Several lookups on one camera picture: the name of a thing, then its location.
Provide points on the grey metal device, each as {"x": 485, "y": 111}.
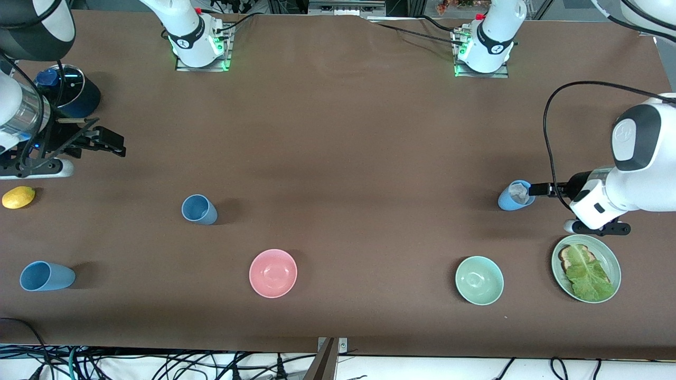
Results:
{"x": 346, "y": 8}

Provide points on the pink bowl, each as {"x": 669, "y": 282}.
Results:
{"x": 273, "y": 273}

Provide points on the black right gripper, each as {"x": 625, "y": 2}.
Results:
{"x": 62, "y": 140}

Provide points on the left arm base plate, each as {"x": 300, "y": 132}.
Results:
{"x": 501, "y": 73}

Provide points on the crumpled white paper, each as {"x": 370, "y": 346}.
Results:
{"x": 518, "y": 194}

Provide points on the yellow lemon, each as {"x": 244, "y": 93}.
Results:
{"x": 18, "y": 198}

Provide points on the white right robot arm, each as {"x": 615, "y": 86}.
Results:
{"x": 185, "y": 31}

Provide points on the toast slice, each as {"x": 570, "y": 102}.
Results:
{"x": 566, "y": 258}

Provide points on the dark blue saucepan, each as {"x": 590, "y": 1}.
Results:
{"x": 90, "y": 100}

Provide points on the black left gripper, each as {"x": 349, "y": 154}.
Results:
{"x": 577, "y": 185}

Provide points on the blue cup holding paper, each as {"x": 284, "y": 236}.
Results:
{"x": 506, "y": 200}

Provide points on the glass lid blue knob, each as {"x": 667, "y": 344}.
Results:
{"x": 71, "y": 84}

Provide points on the mint green bowl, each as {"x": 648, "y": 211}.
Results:
{"x": 479, "y": 281}

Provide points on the small metal table bracket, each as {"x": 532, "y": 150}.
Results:
{"x": 343, "y": 345}

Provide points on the green plate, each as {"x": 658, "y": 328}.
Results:
{"x": 607, "y": 253}

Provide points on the dark metal beam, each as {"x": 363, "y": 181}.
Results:
{"x": 322, "y": 367}

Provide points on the green lettuce leaf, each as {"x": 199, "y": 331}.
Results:
{"x": 589, "y": 277}

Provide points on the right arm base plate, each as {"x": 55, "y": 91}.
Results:
{"x": 227, "y": 60}

